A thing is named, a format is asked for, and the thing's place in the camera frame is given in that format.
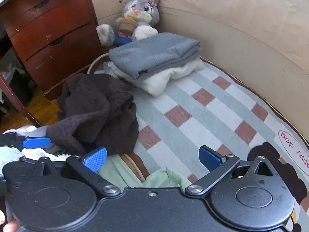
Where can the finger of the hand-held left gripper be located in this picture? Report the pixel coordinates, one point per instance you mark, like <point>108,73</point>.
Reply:
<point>36,142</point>

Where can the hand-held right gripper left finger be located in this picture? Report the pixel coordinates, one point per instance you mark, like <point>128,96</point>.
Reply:
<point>95,160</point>

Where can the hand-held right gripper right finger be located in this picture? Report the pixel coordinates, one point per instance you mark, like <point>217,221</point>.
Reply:
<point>210,158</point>

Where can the dark brown knit sweater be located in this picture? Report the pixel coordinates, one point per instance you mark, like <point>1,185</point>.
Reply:
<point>96,111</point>

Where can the light grey garment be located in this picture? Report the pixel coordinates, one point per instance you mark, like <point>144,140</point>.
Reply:
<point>38,131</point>

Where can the mint green garment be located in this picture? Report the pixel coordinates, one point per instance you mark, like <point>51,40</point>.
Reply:
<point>120,171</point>

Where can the checked blanket with cartoon print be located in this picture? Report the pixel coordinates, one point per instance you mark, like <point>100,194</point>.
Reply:
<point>205,125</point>

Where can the black waste bin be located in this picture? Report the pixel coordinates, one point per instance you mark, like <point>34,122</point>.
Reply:
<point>18,84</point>

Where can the folded white garment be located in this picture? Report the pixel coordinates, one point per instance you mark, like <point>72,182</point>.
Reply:
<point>164,78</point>

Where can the wooden desk with drawers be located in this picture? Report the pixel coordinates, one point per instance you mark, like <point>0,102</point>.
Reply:
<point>53,33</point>

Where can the folded grey garment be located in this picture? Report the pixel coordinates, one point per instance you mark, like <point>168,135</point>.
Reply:
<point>154,53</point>

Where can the grey rabbit plush toy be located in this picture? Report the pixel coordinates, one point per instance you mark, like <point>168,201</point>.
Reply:
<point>140,7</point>

